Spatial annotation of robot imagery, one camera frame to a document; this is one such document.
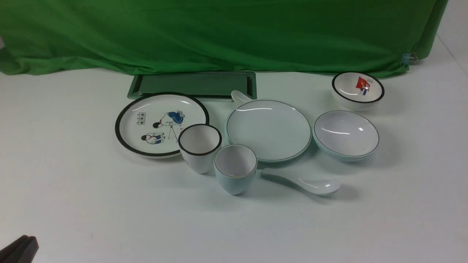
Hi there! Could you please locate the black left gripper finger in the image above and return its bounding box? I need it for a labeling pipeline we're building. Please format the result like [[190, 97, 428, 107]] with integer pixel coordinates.
[[0, 235, 39, 263]]

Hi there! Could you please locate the pale blue cup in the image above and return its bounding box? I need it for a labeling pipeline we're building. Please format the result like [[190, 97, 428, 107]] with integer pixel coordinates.
[[214, 144, 258, 196]]

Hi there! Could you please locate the white ceramic spoon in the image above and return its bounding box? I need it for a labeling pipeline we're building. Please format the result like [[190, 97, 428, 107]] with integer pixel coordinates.
[[260, 169, 341, 197]]

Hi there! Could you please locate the pale blue bowl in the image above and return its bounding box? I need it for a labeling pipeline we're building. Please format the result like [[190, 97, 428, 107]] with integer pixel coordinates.
[[312, 110, 380, 163]]

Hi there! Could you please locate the illustrated black-rimmed white plate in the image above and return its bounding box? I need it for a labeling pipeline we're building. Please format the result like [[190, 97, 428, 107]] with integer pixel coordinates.
[[115, 92, 210, 159]]

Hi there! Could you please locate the black-rimmed white cup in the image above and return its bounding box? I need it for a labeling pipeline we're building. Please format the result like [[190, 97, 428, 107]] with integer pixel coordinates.
[[178, 124, 222, 174]]

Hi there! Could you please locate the green backdrop cloth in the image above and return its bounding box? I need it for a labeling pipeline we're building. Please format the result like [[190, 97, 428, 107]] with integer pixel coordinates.
[[0, 0, 448, 77]]

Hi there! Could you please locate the green rectangular tray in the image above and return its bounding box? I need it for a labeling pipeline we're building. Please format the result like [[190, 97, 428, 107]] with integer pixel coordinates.
[[127, 71, 257, 101]]

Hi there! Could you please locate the white spoon behind plate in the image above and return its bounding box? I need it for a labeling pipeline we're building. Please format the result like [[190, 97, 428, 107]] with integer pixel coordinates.
[[231, 90, 253, 104]]

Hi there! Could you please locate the pale blue plate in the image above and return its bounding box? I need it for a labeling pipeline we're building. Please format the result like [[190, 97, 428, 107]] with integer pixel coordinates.
[[224, 99, 313, 163]]

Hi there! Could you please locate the small illustrated white bowl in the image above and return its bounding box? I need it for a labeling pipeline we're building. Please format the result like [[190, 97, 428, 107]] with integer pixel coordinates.
[[331, 72, 385, 111]]

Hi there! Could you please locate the blue binder clip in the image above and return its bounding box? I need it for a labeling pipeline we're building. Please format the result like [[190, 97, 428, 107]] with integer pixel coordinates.
[[401, 52, 419, 65]]

